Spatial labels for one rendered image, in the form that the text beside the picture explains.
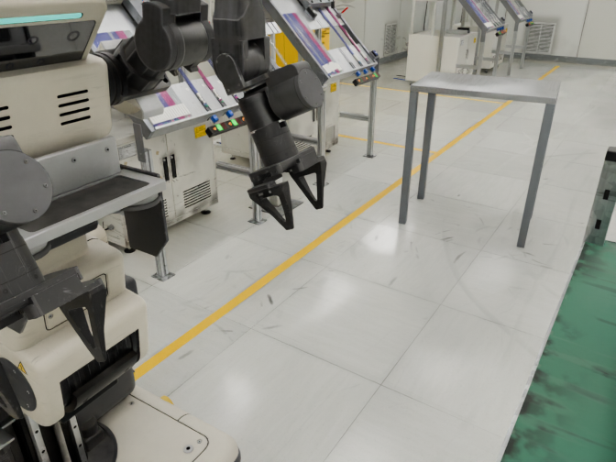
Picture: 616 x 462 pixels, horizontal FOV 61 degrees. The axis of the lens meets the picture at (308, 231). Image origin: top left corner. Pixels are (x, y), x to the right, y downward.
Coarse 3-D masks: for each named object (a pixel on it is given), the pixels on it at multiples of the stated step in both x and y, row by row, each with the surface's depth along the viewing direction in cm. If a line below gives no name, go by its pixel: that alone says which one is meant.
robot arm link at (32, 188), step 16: (0, 144) 39; (16, 144) 40; (0, 160) 39; (16, 160) 40; (32, 160) 41; (0, 176) 39; (16, 176) 40; (32, 176) 40; (48, 176) 41; (0, 192) 38; (16, 192) 39; (32, 192) 40; (48, 192) 41; (0, 208) 38; (16, 208) 39; (32, 208) 40; (48, 208) 41; (0, 224) 39; (16, 224) 39
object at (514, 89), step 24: (432, 72) 302; (432, 96) 308; (480, 96) 257; (504, 96) 252; (528, 96) 248; (552, 96) 246; (408, 120) 278; (432, 120) 315; (552, 120) 285; (408, 144) 284; (408, 168) 289; (408, 192) 297; (528, 192) 266; (528, 216) 271
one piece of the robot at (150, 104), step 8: (112, 40) 90; (120, 40) 91; (104, 48) 88; (112, 48) 89; (144, 96) 90; (152, 96) 92; (144, 104) 90; (152, 104) 91; (160, 104) 92; (144, 112) 89; (152, 112) 91; (160, 112) 93
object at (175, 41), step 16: (160, 0) 76; (176, 0) 75; (192, 0) 78; (144, 16) 77; (160, 16) 75; (144, 32) 78; (160, 32) 76; (176, 32) 77; (208, 32) 82; (144, 48) 79; (160, 48) 77; (176, 48) 77; (208, 48) 83; (144, 64) 80; (160, 64) 79; (176, 64) 79
